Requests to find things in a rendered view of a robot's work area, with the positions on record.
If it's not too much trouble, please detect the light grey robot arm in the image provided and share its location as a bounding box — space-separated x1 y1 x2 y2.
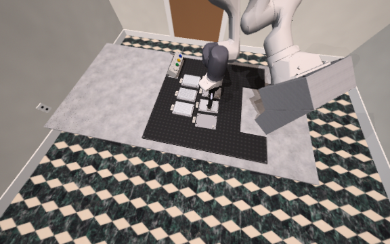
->
198 0 330 92

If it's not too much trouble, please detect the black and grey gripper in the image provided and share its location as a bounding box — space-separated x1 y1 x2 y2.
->
207 87 219 110

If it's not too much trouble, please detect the light grey button panel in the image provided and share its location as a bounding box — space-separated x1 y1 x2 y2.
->
167 51 184 79

